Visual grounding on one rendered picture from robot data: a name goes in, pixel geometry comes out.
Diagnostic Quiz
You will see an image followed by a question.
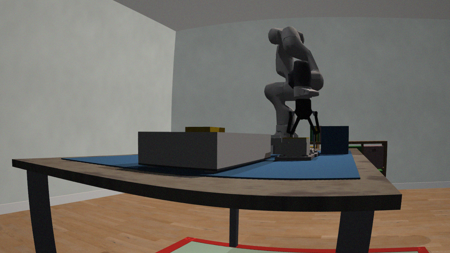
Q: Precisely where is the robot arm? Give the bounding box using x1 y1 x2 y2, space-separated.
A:
264 26 324 138

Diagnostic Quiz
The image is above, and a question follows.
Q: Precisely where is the blue bench mat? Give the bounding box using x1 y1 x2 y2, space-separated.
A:
61 150 360 180

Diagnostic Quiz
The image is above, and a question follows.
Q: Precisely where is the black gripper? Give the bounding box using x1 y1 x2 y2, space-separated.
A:
287 99 320 149

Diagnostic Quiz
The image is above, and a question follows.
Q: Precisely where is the yellow bin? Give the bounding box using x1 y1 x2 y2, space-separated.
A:
185 127 225 132

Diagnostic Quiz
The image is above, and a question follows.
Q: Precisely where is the yellow plate with grid of black holes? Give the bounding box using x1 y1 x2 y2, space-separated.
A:
281 137 310 157

